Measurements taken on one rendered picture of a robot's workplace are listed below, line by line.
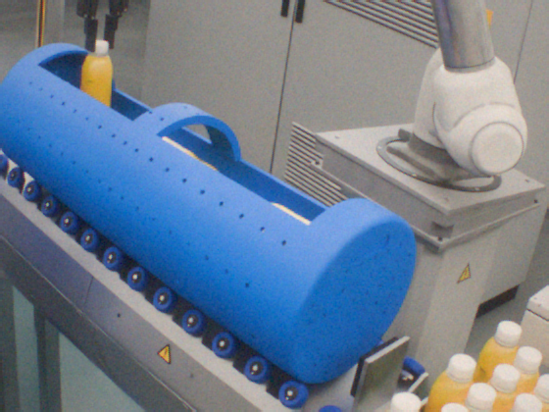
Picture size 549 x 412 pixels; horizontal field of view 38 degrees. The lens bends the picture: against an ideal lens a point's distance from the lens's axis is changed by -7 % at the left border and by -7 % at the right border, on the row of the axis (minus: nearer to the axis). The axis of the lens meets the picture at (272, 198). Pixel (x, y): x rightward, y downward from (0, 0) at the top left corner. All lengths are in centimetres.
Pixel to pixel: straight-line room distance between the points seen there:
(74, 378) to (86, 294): 116
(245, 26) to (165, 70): 70
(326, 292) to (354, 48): 213
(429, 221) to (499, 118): 28
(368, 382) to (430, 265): 57
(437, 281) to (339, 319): 59
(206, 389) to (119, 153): 41
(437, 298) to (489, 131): 47
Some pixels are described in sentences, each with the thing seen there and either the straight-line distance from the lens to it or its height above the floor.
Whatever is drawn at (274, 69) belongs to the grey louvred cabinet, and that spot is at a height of 64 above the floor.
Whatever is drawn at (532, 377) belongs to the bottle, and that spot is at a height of 105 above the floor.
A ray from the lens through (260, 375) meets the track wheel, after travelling 130.
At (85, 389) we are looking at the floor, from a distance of 270.
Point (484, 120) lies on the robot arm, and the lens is 151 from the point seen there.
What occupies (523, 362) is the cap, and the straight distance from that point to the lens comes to 127.
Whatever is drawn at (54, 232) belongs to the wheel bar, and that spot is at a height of 92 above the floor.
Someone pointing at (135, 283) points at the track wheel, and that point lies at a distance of 148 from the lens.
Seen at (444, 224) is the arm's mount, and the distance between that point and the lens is 164.
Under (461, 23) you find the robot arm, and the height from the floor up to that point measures 144.
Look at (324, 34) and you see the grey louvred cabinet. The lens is 334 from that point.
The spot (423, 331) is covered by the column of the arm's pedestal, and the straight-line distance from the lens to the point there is 186.
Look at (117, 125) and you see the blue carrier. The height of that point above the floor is 120.
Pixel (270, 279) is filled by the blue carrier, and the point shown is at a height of 115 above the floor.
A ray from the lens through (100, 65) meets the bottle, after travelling 171.
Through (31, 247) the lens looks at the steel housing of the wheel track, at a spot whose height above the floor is 86.
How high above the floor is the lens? 178
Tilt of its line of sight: 27 degrees down
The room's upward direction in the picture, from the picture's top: 9 degrees clockwise
